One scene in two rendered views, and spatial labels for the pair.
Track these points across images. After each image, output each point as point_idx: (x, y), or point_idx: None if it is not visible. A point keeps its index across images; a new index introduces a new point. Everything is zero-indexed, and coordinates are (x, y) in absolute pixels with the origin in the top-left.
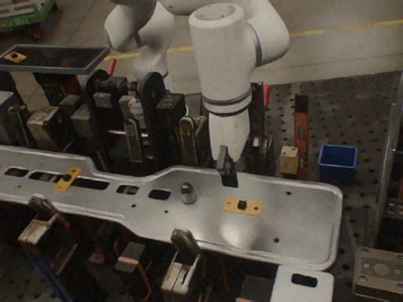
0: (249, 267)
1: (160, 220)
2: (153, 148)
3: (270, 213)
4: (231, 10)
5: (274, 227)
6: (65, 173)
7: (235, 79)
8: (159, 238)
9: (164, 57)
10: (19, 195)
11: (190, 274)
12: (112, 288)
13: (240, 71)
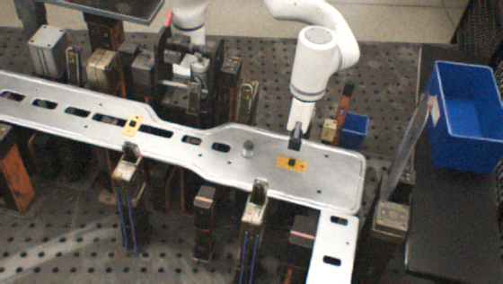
0: (281, 210)
1: (225, 169)
2: (208, 104)
3: (313, 171)
4: (330, 37)
5: (316, 181)
6: (129, 119)
7: (322, 81)
8: (226, 183)
9: (206, 8)
10: (89, 135)
11: (262, 212)
12: (154, 222)
13: (326, 75)
